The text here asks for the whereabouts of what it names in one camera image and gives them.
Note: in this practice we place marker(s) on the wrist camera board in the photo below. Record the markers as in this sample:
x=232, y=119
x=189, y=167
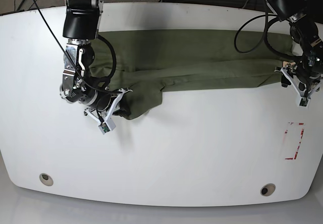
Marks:
x=106, y=127
x=304, y=102

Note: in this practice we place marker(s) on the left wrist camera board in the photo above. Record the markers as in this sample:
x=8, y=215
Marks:
x=304, y=102

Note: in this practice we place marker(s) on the left table cable grommet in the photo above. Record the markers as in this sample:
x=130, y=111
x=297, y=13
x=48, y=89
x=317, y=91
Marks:
x=46, y=179

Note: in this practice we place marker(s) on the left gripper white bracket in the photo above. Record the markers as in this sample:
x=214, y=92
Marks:
x=304, y=83

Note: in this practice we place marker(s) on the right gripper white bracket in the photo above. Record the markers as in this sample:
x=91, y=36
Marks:
x=103, y=109

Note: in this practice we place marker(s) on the olive green t-shirt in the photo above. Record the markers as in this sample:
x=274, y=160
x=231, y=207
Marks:
x=151, y=62

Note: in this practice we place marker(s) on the right table cable grommet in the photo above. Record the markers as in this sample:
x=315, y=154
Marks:
x=267, y=190

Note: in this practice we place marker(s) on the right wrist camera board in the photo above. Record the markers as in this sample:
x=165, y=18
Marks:
x=106, y=127

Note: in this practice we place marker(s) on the red tape rectangle marking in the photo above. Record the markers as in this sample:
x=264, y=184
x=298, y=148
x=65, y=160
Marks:
x=292, y=140

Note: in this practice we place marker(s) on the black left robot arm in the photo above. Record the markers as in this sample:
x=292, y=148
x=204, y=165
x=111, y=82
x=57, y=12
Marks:
x=303, y=31

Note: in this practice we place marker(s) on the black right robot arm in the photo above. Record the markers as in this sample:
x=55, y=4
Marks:
x=81, y=26

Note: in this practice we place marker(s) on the table cable grommet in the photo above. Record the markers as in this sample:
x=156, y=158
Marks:
x=267, y=190
x=46, y=179

